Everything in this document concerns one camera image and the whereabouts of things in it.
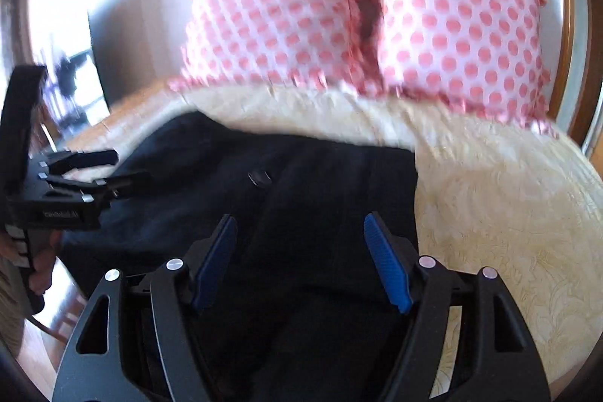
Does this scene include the black pants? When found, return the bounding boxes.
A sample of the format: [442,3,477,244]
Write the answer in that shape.
[60,110,421,402]

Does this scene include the wooden chair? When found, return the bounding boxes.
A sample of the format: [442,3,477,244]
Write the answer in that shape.
[28,282,91,347]

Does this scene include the flat screen television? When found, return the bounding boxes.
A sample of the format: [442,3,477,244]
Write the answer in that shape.
[40,10,124,130]

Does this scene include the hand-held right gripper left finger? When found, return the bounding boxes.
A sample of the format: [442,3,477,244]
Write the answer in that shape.
[52,214,239,402]

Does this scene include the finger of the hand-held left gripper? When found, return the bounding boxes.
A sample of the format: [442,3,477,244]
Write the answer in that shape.
[46,149,119,177]
[43,170,150,201]

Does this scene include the pink polka dot pillow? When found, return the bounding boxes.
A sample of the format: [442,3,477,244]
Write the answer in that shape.
[168,0,378,96]
[353,0,557,140]

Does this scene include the wooden door frame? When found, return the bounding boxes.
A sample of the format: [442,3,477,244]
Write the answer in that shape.
[0,0,35,74]

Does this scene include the cream floral bedspread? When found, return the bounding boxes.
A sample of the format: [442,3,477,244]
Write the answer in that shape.
[100,81,603,399]

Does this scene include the person's left hand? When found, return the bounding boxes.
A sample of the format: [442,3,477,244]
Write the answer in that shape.
[27,230,63,295]

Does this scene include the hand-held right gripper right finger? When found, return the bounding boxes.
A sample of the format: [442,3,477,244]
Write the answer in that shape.
[363,211,552,402]

